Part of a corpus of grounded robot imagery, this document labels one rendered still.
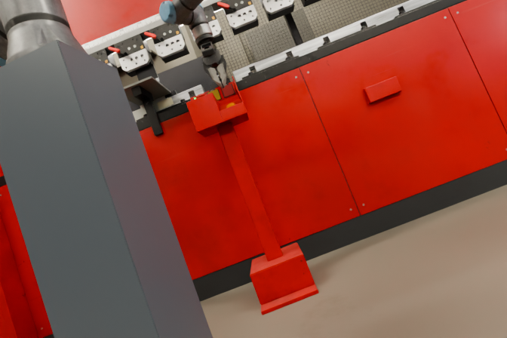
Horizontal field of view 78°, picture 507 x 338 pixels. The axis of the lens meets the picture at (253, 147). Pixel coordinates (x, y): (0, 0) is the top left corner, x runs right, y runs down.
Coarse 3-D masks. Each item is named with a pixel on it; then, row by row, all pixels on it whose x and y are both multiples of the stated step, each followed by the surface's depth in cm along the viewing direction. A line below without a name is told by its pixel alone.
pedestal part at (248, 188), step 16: (224, 128) 121; (224, 144) 120; (240, 144) 125; (240, 160) 119; (240, 176) 119; (256, 192) 118; (256, 208) 118; (256, 224) 117; (272, 240) 117; (272, 256) 116
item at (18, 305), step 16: (0, 176) 157; (0, 224) 147; (0, 240) 144; (0, 256) 141; (0, 272) 138; (16, 272) 145; (0, 288) 136; (16, 288) 142; (0, 304) 135; (16, 304) 139; (0, 320) 135; (16, 320) 137; (32, 320) 144; (0, 336) 134; (16, 336) 134; (32, 336) 141
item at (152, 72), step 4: (152, 64) 165; (144, 68) 165; (148, 68) 165; (152, 68) 164; (136, 72) 165; (140, 72) 165; (144, 72) 164; (148, 72) 164; (152, 72) 164; (156, 72) 165; (140, 76) 164; (144, 76) 164; (148, 76) 164; (152, 76) 164; (156, 76) 164
